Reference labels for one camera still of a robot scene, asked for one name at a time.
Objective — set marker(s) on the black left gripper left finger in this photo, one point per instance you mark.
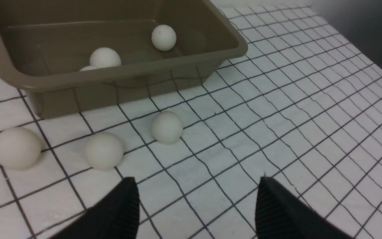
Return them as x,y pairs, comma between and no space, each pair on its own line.
116,216

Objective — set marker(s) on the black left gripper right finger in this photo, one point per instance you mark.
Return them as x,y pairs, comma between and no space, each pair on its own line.
280,215

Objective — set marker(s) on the printed white ping-pong ball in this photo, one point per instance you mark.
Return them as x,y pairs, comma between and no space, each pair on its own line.
163,37

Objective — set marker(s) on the white black grid tablecloth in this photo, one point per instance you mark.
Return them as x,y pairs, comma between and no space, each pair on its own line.
304,106

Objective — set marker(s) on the olive green plastic bin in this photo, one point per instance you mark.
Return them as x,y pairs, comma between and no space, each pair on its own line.
44,44

